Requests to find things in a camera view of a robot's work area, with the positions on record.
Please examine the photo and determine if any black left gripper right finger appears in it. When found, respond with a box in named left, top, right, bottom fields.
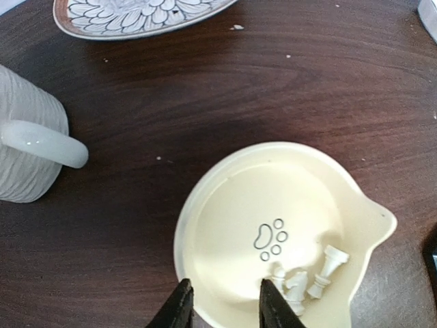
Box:
left=259, top=279, right=305, bottom=328

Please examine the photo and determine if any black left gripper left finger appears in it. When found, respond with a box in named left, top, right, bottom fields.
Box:
left=145, top=278, right=194, bottom=328

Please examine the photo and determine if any white chess pieces pile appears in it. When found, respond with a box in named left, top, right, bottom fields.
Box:
left=270, top=245, right=350, bottom=316

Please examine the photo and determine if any cream bowl with spout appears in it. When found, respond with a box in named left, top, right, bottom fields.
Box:
left=173, top=141, right=397, bottom=327

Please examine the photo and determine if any black and white chessboard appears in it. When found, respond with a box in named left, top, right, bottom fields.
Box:
left=422, top=225, right=437, bottom=301

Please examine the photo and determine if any white textured ceramic mug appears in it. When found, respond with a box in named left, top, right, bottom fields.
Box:
left=1, top=66, right=89, bottom=203

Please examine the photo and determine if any patterned saucer plate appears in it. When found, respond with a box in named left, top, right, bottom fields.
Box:
left=53, top=0, right=236, bottom=41

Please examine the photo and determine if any white scalloped bowl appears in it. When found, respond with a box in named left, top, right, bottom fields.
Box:
left=417, top=0, right=437, bottom=42

